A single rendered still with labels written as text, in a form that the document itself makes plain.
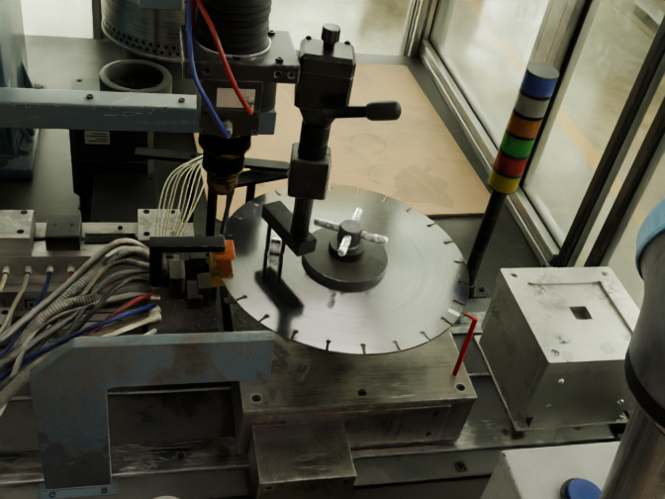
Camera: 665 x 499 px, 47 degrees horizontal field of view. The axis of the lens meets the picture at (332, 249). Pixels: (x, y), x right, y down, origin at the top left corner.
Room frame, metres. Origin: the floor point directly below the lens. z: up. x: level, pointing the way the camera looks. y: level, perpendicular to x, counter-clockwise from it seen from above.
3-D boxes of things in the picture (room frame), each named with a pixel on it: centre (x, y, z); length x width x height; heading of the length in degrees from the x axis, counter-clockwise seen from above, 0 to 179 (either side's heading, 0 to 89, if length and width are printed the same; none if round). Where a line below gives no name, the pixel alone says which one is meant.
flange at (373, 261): (0.77, -0.02, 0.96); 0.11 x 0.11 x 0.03
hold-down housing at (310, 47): (0.72, 0.04, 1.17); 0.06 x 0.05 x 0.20; 99
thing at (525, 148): (0.98, -0.23, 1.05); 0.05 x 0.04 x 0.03; 18
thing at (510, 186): (0.98, -0.23, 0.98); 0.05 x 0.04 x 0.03; 18
